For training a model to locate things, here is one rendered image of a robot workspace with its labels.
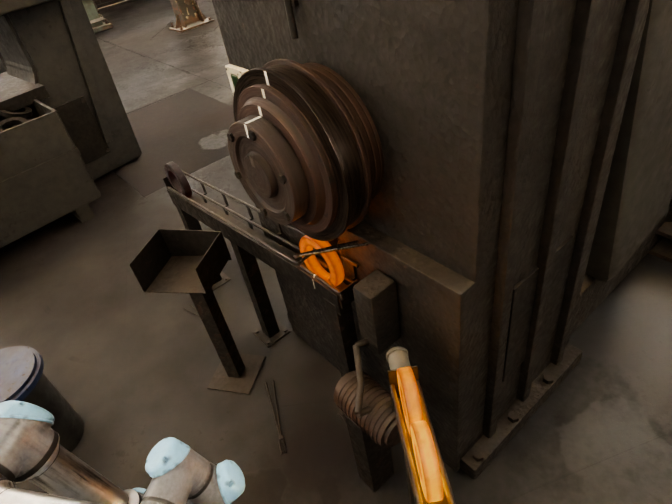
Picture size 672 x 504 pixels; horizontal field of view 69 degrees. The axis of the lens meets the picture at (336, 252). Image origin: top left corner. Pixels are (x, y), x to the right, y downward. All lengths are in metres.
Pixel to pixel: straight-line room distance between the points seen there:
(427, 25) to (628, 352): 1.68
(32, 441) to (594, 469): 1.65
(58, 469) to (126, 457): 0.96
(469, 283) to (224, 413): 1.29
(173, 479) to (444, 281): 0.72
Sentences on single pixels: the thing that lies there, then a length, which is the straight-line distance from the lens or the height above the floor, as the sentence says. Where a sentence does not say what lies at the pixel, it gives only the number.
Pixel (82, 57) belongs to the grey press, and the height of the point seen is 0.86.
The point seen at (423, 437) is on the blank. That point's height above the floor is 0.80.
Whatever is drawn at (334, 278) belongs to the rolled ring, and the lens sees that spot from 1.45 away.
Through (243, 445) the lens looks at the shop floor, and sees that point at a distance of 2.06.
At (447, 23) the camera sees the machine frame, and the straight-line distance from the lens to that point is 0.96.
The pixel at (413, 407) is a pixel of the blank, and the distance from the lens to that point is 1.12.
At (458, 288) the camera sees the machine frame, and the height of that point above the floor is 0.87.
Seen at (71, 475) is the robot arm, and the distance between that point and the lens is 1.32.
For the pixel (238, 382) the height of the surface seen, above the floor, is 0.01.
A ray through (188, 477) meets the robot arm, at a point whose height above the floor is 0.86.
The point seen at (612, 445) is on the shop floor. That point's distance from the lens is 2.05.
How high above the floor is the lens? 1.71
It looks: 39 degrees down
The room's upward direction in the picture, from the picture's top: 11 degrees counter-clockwise
